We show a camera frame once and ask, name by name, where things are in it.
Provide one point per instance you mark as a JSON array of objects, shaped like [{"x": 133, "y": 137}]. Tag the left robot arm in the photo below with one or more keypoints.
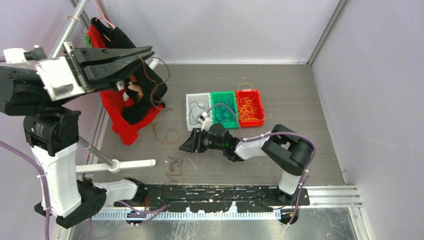
[{"x": 37, "y": 88}]

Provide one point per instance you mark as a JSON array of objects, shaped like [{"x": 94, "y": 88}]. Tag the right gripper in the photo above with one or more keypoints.
[{"x": 194, "y": 142}]

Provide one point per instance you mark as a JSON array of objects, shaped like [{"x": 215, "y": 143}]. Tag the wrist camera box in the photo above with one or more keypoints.
[
  {"x": 205, "y": 120},
  {"x": 58, "y": 78}
]

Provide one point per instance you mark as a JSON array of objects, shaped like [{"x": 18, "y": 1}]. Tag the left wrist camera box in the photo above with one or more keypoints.
[{"x": 58, "y": 78}]

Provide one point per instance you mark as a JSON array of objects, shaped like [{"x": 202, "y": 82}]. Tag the red plastic bin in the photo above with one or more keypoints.
[{"x": 250, "y": 108}]

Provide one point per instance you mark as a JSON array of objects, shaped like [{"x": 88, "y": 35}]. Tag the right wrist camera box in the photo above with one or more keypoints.
[{"x": 205, "y": 120}]

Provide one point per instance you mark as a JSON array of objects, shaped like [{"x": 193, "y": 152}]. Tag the metal clothes rack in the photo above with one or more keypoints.
[{"x": 97, "y": 161}]

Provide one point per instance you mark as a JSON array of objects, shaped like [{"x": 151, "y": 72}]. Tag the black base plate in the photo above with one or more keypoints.
[{"x": 216, "y": 198}]

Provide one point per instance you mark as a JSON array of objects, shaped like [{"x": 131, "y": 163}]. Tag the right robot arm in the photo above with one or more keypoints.
[{"x": 291, "y": 151}]

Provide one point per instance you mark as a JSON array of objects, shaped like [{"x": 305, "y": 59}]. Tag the black shirt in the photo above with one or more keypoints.
[{"x": 145, "y": 88}]

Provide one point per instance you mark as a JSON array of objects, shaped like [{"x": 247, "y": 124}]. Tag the green plastic bin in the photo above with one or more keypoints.
[{"x": 221, "y": 114}]

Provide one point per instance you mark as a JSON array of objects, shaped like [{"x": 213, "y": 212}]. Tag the white plastic bin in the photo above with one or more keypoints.
[{"x": 196, "y": 103}]

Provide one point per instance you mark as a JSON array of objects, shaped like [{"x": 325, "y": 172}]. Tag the red shirt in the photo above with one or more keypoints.
[{"x": 115, "y": 101}]

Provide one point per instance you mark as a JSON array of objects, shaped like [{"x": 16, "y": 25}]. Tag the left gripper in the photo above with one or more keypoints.
[{"x": 108, "y": 73}]

